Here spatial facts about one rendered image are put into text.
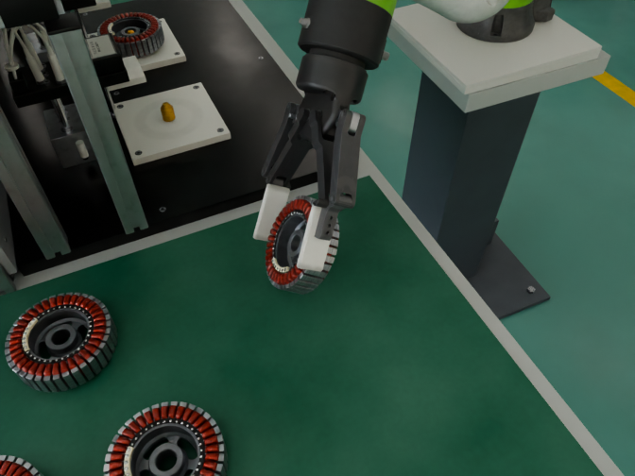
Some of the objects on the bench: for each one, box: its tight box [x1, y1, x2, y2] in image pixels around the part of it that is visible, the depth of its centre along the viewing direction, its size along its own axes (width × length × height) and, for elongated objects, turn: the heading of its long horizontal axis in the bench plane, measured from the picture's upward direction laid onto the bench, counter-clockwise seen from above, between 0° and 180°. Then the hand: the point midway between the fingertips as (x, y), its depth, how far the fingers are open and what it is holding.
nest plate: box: [113, 82, 231, 166], centre depth 88 cm, size 15×15×1 cm
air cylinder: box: [43, 103, 96, 168], centre depth 82 cm, size 5×8×6 cm
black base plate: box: [0, 0, 318, 277], centre depth 96 cm, size 47×64×2 cm
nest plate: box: [87, 18, 186, 72], centre depth 102 cm, size 15×15×1 cm
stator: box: [104, 401, 228, 476], centre depth 54 cm, size 11×11×4 cm
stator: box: [266, 196, 339, 295], centre depth 65 cm, size 11×4×11 cm
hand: (289, 237), depth 64 cm, fingers closed on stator, 11 cm apart
